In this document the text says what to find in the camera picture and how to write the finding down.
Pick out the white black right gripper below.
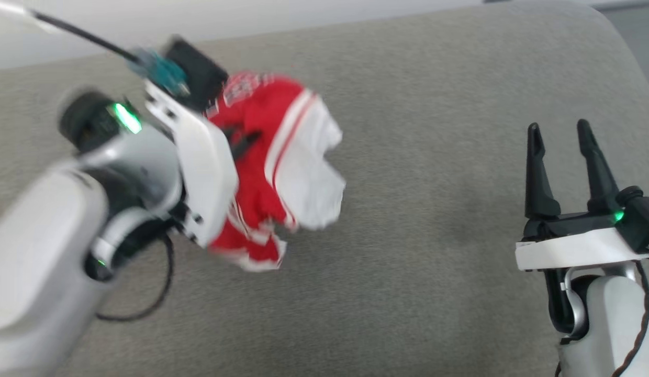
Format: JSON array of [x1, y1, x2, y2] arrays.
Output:
[[516, 119, 649, 271]]

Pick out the red white Bulls jersey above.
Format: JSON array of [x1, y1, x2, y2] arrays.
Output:
[[204, 71, 347, 273]]

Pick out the black camera cable teal plug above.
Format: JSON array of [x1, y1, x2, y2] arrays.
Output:
[[29, 9, 192, 97]]

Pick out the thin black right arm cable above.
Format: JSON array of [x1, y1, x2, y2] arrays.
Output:
[[611, 261, 649, 377]]

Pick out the grey fabric sofa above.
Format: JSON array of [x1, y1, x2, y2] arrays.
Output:
[[0, 0, 649, 377]]

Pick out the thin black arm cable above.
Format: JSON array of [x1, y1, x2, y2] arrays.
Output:
[[96, 235, 175, 321], [611, 261, 649, 377]]

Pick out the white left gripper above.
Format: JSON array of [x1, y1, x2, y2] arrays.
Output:
[[144, 79, 262, 249]]

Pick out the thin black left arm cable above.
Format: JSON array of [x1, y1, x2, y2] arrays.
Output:
[[96, 235, 175, 321]]

